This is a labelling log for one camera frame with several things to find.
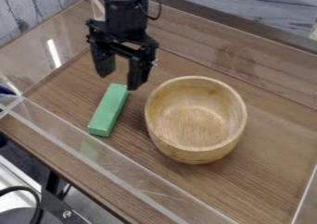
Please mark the green rectangular block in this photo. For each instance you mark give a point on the green rectangular block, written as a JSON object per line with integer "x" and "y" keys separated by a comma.
{"x": 108, "y": 110}

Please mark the black table leg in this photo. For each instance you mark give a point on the black table leg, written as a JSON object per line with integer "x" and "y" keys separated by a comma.
{"x": 52, "y": 183}

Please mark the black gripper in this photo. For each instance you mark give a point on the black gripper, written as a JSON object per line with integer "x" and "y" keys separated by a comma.
{"x": 120, "y": 36}

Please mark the brown wooden bowl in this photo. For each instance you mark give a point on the brown wooden bowl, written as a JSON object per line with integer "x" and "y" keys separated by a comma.
{"x": 195, "y": 117}

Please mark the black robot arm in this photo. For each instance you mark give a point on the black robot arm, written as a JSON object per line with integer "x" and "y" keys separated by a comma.
{"x": 120, "y": 36}

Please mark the black metal base plate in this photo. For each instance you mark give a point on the black metal base plate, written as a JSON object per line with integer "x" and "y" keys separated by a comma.
{"x": 56, "y": 212}

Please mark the blue object at left edge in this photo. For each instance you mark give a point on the blue object at left edge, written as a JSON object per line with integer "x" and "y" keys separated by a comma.
{"x": 4, "y": 90}

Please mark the clear acrylic tray wall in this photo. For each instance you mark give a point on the clear acrylic tray wall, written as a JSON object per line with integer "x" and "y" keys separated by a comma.
{"x": 262, "y": 184}

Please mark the clear acrylic corner bracket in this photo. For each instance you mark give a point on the clear acrylic corner bracket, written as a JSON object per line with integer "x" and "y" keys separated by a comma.
{"x": 97, "y": 10}

